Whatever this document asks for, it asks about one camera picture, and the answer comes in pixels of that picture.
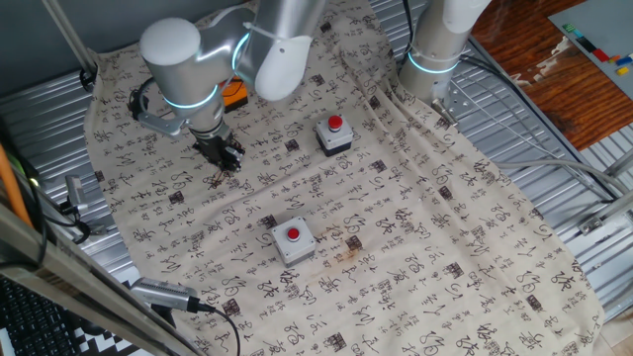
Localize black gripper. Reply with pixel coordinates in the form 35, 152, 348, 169
192, 133, 246, 173

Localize brown thin-frame glasses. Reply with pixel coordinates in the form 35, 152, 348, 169
205, 167, 237, 191

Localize orange box red mushroom button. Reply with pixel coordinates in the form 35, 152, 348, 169
220, 76, 250, 114

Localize grey box flat red button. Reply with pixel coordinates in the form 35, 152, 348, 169
270, 216, 317, 269

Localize black pole clamp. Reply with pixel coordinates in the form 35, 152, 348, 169
78, 68, 99, 94

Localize beige calligraphy print tablecloth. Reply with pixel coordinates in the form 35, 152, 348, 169
82, 0, 607, 356

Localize grey metal pole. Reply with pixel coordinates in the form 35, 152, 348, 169
42, 0, 99, 76

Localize black computer mouse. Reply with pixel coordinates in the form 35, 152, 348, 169
78, 316, 108, 338

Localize orange tube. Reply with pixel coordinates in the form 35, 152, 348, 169
0, 142, 34, 229

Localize black white checkerboard sheet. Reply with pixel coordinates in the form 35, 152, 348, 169
72, 324, 150, 356

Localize silver base mounting plate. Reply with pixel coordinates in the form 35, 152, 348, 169
430, 81, 474, 132

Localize black keyboard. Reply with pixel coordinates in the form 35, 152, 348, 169
0, 276, 86, 356

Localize brown wooden table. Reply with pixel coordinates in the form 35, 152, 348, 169
469, 0, 633, 152

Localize grey flat board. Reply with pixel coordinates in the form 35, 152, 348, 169
547, 0, 633, 101

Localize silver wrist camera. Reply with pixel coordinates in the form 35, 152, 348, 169
136, 111, 185, 138

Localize silver depth camera with mount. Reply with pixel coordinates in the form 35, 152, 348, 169
129, 276, 202, 327

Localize small grey camera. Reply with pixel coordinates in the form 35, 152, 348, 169
63, 175, 91, 215

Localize black thin cable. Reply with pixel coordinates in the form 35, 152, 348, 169
29, 182, 94, 246

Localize aluminium frame beam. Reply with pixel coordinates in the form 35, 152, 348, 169
0, 201, 200, 356

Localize silver base cable connector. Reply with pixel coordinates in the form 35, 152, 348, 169
430, 97, 459, 131

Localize black long cable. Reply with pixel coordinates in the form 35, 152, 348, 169
459, 52, 617, 202

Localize grey thick cable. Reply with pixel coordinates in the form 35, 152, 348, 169
457, 96, 633, 198

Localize aluminium corner bracket rail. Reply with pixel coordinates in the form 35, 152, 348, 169
577, 190, 633, 236

